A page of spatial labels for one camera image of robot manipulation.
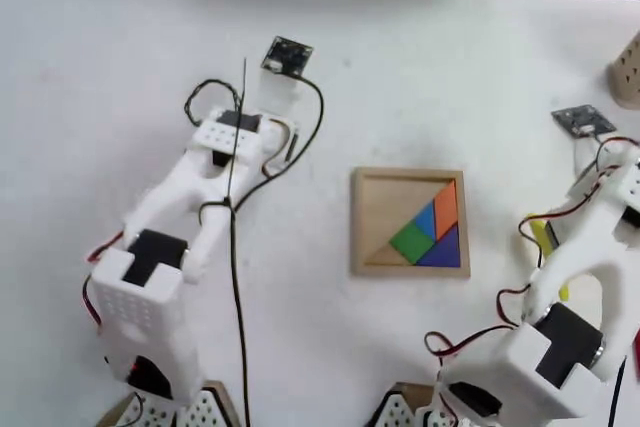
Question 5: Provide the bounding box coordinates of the square wooden tray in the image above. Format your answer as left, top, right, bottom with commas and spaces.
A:
349, 166, 473, 279

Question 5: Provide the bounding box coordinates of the beige perforated block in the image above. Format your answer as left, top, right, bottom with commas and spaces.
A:
606, 30, 640, 111

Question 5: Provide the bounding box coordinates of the green square tangram piece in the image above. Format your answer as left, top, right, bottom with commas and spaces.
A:
388, 223, 437, 266

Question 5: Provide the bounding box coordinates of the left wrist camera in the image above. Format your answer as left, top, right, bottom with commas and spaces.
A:
259, 35, 316, 81

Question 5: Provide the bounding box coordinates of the small natural wood triangle piece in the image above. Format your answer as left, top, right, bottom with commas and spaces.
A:
366, 245, 417, 267

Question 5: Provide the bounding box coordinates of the orange parallelogram tangram piece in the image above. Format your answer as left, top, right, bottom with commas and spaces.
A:
431, 178, 459, 240

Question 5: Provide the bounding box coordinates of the black cable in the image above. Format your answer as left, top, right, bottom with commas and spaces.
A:
606, 355, 628, 427
197, 57, 326, 427

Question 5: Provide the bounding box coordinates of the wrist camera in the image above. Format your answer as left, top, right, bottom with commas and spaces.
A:
259, 35, 316, 81
551, 104, 617, 140

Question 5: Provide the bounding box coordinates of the large natural wood triangle piece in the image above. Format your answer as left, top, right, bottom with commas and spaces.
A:
361, 175, 412, 267
362, 174, 455, 222

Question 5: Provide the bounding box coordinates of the light blue triangle tangram piece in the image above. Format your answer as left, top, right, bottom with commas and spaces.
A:
409, 202, 437, 242

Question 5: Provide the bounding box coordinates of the dark blue triangle tangram piece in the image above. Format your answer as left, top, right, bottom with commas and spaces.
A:
415, 224, 461, 268

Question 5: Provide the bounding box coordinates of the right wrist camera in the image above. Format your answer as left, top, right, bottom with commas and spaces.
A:
551, 104, 617, 140

